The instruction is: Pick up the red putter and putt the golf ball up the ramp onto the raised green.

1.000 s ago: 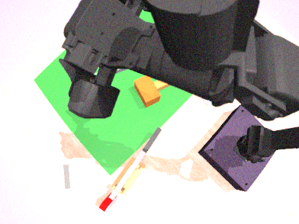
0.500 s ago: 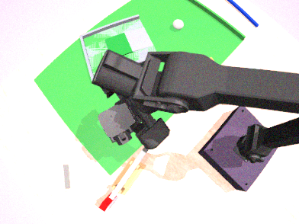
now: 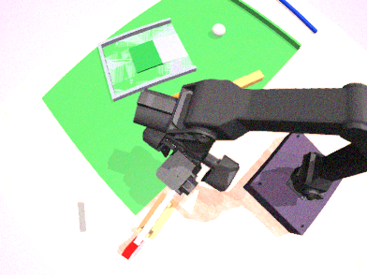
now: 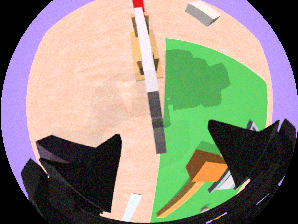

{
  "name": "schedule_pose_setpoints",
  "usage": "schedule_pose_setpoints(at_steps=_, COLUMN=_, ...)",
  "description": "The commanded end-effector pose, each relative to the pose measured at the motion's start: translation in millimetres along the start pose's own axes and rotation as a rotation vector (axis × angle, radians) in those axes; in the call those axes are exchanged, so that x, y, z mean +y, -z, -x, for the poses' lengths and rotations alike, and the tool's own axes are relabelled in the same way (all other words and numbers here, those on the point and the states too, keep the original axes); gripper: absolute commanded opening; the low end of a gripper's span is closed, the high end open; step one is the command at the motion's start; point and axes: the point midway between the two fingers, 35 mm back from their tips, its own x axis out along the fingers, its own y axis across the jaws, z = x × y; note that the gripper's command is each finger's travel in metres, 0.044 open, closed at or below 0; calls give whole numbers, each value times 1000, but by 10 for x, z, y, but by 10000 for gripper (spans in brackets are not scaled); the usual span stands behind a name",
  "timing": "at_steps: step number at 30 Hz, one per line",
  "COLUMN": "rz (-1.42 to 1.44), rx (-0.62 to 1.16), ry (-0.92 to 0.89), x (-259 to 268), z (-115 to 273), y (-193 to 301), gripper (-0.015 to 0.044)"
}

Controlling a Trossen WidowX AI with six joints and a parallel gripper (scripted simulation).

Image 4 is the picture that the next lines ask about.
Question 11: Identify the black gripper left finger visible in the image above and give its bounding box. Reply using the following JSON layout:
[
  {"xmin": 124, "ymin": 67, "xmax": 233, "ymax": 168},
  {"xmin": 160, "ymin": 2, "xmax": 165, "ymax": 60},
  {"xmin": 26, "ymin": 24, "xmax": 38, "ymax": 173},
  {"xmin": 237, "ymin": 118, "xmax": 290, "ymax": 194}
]
[{"xmin": 39, "ymin": 133, "xmax": 122, "ymax": 213}]

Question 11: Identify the green flat mat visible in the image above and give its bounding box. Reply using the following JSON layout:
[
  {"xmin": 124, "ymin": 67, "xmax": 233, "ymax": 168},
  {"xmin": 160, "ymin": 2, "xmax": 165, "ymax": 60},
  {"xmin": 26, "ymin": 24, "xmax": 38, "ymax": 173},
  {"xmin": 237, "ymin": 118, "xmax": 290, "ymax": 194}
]
[{"xmin": 149, "ymin": 37, "xmax": 269, "ymax": 222}]

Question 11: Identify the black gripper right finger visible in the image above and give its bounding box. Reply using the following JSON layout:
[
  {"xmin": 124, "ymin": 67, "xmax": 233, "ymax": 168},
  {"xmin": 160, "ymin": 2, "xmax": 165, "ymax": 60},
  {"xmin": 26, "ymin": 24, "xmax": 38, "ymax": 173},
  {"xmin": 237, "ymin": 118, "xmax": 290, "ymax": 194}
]
[{"xmin": 208, "ymin": 119, "xmax": 279, "ymax": 188}]

